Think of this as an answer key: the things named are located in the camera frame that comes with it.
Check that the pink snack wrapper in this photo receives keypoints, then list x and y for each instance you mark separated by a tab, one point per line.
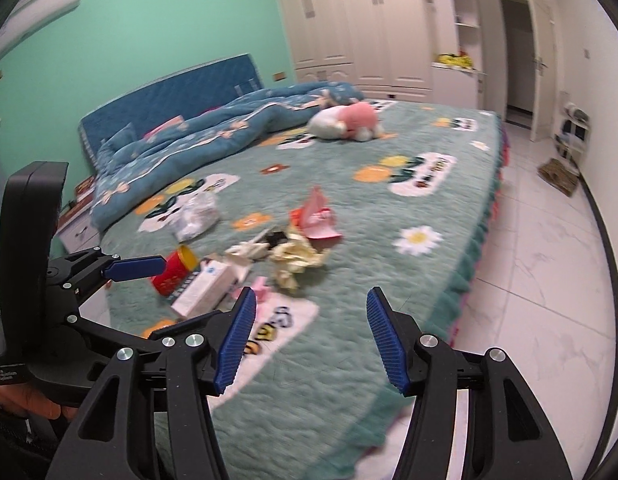
319	220

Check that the yellow toys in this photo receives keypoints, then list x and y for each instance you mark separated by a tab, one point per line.
454	61

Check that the red paper cup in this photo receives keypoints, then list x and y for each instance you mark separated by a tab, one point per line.
171	277

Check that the yellow paper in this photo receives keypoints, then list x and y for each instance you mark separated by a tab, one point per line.
294	257

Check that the white storage rack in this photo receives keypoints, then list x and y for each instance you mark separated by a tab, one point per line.
574	135

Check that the white carton box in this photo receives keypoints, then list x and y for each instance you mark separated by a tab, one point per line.
204	285

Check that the blue quilted headboard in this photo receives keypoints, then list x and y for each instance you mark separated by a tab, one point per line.
189	90

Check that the green floral bed blanket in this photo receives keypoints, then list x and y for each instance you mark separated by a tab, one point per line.
369	240

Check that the white air conditioner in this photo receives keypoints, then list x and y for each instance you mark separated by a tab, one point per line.
34	15

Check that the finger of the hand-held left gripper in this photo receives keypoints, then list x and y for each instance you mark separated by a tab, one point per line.
189	324
134	267

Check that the white nightstand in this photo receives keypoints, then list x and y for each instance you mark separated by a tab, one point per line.
76	230

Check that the blue floral quilt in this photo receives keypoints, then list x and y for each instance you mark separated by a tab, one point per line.
214	135

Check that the pink pillow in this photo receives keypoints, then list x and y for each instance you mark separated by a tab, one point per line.
164	127

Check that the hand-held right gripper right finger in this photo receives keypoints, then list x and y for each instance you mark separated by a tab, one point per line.
386	345

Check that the pink and white plush toy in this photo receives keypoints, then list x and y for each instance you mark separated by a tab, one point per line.
359	115

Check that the clear plastic bag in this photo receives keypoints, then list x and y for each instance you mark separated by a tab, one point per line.
196	217

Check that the person's left hand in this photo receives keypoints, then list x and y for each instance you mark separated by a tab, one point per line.
24	402

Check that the white tissue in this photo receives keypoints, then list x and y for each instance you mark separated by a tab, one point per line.
246	249

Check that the white door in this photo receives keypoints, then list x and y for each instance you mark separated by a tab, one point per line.
541	60

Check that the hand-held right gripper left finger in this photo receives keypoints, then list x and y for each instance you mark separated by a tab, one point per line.
236	345

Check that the brown doormat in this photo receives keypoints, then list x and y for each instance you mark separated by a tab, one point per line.
559	177

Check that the cream wardrobe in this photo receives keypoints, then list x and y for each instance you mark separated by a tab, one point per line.
339	20

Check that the small pink item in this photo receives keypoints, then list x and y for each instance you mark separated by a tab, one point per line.
261	287

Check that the white corner cabinet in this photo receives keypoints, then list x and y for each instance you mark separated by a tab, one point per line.
454	87

